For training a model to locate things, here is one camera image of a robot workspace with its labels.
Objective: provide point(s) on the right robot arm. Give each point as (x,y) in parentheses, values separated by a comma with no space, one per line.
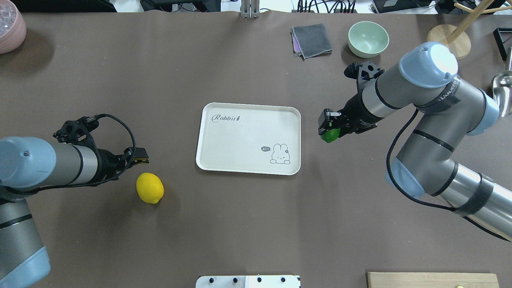
(419,162)

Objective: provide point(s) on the wooden cutting board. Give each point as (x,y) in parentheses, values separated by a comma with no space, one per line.
(431,280)

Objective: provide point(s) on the metal scoop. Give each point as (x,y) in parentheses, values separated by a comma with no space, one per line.
(502,85)

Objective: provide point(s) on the pink bowl with ice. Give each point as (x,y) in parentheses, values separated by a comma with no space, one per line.
(13,29)

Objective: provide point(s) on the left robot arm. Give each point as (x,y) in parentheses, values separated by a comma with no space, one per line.
(30,165)

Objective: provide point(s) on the cream rabbit tray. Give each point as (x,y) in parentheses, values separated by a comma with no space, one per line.
(249,138)

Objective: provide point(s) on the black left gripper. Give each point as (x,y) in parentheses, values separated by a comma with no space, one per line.
(106,164)

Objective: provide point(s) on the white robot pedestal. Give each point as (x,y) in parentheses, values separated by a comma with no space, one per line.
(249,281)

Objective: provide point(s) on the black glass tray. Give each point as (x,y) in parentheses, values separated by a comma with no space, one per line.
(499,40)

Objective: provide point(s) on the mint green bowl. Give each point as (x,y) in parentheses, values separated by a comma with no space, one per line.
(367,39)

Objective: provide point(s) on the green lime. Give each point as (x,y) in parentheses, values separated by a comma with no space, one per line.
(331,135)

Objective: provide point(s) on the wooden cup tree stand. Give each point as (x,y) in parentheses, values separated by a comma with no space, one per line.
(455,38)

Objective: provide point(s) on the yellow lemon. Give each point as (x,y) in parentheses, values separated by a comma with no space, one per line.
(149,188)

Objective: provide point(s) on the grey folded cloth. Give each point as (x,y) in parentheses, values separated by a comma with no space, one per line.
(310,41)

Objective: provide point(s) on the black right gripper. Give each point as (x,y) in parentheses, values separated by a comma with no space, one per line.
(354,113)

